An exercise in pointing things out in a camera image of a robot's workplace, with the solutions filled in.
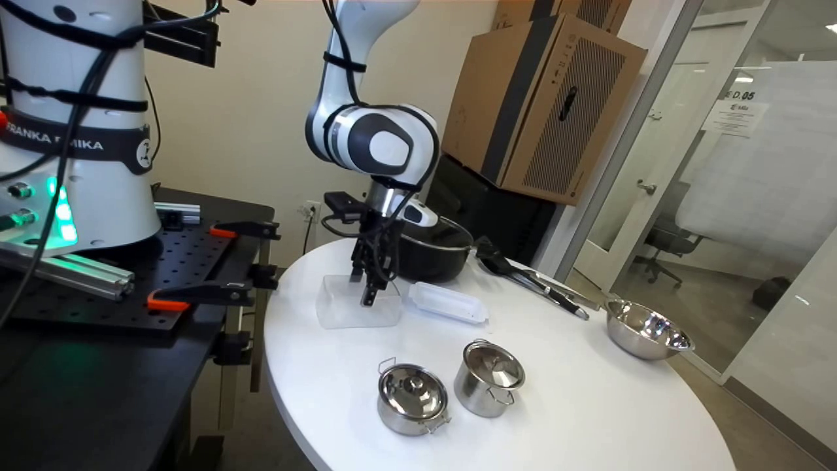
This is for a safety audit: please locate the round white table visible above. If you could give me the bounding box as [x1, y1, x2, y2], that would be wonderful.
[263, 240, 735, 471]

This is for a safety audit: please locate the open small steel pot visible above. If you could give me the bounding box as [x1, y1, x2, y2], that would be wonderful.
[453, 336, 526, 417]

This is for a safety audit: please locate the white rectangular plastic lid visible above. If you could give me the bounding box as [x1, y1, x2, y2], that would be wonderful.
[408, 283, 489, 327]

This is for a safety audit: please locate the black perforated mounting table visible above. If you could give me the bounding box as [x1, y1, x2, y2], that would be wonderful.
[0, 187, 274, 471]

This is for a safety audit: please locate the office chair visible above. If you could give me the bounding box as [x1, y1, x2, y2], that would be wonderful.
[641, 181, 701, 285]

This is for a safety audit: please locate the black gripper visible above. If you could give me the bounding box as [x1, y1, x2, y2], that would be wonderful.
[350, 181, 408, 305]

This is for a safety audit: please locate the black frying pan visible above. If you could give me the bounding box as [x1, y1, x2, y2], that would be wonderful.
[397, 216, 472, 283]

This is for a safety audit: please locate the clear rectangular plastic container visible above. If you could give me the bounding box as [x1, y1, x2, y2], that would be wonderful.
[316, 274, 406, 329]

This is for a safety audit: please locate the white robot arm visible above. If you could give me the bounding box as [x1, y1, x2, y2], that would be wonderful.
[306, 0, 438, 305]

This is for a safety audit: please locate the orange handled clamp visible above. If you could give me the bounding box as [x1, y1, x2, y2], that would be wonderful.
[144, 264, 280, 315]

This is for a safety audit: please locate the steel mixing bowl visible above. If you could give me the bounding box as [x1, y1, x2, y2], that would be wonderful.
[603, 298, 695, 361]

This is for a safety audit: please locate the cardboard box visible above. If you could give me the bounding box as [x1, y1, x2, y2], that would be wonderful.
[442, 13, 646, 204]

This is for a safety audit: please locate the lidded small steel pot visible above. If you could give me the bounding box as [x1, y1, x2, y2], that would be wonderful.
[376, 357, 450, 437]

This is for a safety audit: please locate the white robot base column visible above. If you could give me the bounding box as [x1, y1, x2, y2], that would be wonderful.
[0, 0, 160, 257]

